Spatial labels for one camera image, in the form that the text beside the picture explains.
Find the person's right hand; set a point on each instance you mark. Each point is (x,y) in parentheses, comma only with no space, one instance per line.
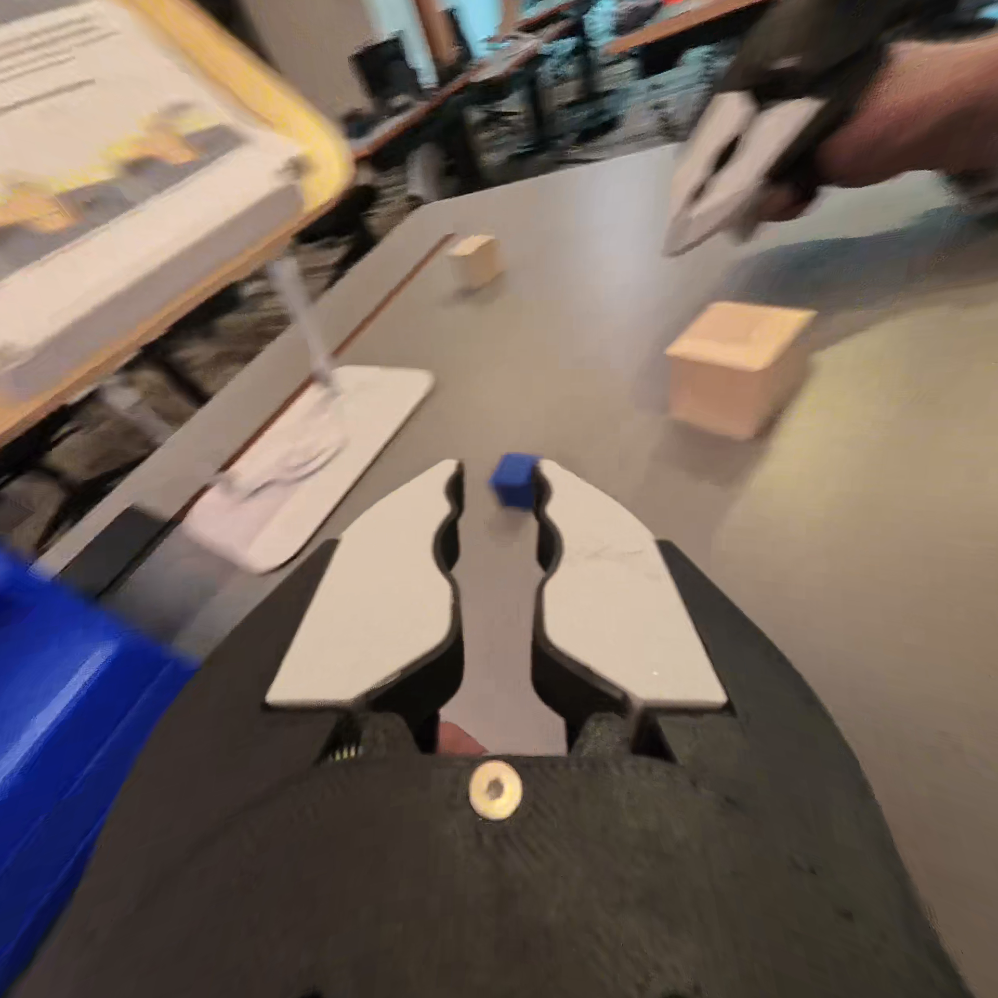
(912,117)

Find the small wooden cube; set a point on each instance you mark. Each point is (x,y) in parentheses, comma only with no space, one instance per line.
(474,261)

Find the blue plastic bin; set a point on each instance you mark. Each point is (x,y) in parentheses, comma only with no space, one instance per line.
(70,725)

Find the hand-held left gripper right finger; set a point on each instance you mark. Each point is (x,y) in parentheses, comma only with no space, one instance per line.
(616,608)

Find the large wooden cube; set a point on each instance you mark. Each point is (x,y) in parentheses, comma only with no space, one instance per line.
(737,366)

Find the wooden-top office desk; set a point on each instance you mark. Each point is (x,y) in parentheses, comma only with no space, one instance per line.
(670,23)
(460,86)

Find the small blue cube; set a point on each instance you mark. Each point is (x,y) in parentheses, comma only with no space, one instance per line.
(514,479)

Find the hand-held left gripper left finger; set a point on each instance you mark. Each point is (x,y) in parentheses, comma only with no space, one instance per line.
(366,608)

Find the black office chair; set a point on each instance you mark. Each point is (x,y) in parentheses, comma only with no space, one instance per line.
(386,70)

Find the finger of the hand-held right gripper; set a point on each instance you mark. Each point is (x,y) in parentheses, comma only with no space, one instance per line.
(706,171)
(768,168)

